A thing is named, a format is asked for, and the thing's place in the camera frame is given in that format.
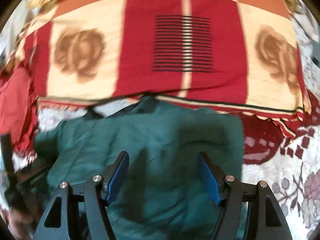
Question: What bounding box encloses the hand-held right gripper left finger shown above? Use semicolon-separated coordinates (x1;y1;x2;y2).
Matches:
33;151;130;240

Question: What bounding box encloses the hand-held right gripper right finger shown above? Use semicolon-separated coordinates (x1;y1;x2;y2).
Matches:
197;151;292;240

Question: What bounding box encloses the green puffer jacket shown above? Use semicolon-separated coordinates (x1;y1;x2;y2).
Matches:
33;95;245;240

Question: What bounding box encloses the floral bed sheet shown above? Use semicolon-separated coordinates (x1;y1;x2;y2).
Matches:
0;4;320;233

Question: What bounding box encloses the red heart-shaped pillow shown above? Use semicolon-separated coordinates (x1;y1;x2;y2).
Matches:
0;64;39;157

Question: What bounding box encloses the red checkered rose blanket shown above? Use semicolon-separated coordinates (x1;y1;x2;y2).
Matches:
4;0;314;138

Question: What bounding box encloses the person's left forearm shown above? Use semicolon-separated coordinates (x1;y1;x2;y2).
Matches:
7;204;39;240

